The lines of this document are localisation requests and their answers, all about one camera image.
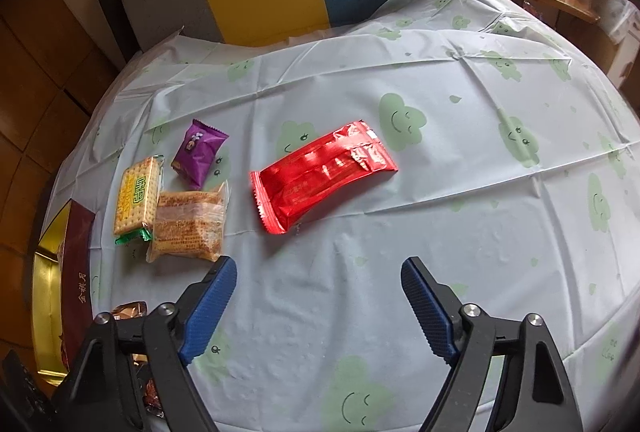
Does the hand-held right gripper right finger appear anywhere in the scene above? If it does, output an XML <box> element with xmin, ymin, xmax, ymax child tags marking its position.
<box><xmin>400</xmin><ymin>256</ymin><xmax>586</xmax><ymax>432</ymax></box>

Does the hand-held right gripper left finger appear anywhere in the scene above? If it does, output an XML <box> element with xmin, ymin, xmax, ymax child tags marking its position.
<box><xmin>50</xmin><ymin>255</ymin><xmax>238</xmax><ymax>432</ymax></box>

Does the dark brown gold snack packet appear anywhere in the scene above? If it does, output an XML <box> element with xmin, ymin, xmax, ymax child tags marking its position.
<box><xmin>110</xmin><ymin>299</ymin><xmax>148</xmax><ymax>320</ymax></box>

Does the clear packet of beige crackers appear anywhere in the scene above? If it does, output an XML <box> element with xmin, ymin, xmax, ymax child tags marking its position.
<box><xmin>146</xmin><ymin>181</ymin><xmax>230</xmax><ymax>263</ymax></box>

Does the red box with gold inside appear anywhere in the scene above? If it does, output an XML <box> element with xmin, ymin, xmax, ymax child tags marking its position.
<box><xmin>31</xmin><ymin>199</ymin><xmax>101</xmax><ymax>385</ymax></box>

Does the yellow green cracker packet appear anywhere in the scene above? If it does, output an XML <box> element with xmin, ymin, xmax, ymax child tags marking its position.
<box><xmin>112</xmin><ymin>154</ymin><xmax>166</xmax><ymax>245</ymax></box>

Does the purple snack packet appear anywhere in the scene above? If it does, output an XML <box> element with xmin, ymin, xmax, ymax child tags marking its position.
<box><xmin>171</xmin><ymin>118</ymin><xmax>230</xmax><ymax>190</ymax></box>

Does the plain shiny red snack packet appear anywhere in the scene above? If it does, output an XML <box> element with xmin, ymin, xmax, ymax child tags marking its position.
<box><xmin>249</xmin><ymin>121</ymin><xmax>400</xmax><ymax>235</ymax></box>

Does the wooden wardrobe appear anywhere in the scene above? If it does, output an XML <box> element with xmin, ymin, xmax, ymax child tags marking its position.
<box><xmin>0</xmin><ymin>0</ymin><xmax>121</xmax><ymax>343</ymax></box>

